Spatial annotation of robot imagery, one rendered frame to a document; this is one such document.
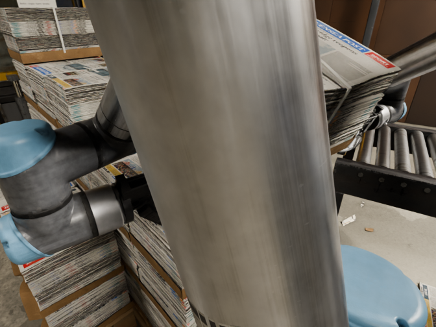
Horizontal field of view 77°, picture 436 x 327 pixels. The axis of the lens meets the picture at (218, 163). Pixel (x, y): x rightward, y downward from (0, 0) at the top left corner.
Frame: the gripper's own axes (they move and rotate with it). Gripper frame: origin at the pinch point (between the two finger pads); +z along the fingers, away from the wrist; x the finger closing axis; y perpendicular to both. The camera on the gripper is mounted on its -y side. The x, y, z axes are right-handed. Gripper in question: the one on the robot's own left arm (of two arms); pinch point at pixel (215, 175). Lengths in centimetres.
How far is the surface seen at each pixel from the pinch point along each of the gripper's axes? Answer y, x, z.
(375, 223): -98, -20, 144
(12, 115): -98, 160, -40
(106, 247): -57, 23, -20
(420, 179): -11, -21, 70
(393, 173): -14, -15, 66
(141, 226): -32.2, 12.1, -10.9
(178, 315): -49, -11, -9
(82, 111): -23, 56, -14
